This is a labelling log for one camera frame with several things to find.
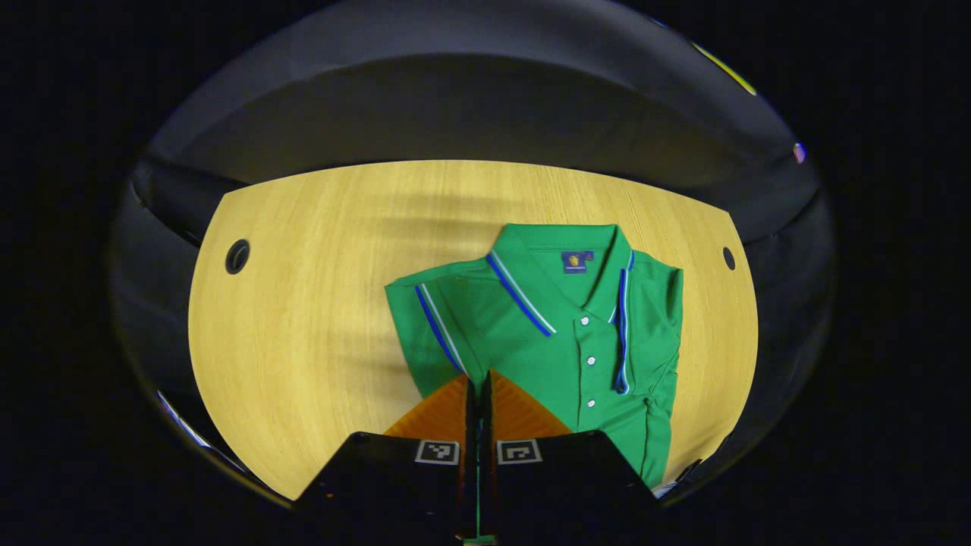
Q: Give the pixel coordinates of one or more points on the green polo T-shirt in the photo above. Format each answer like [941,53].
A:
[531,356]

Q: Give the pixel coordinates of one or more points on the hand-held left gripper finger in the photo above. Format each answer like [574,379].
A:
[470,417]
[486,417]

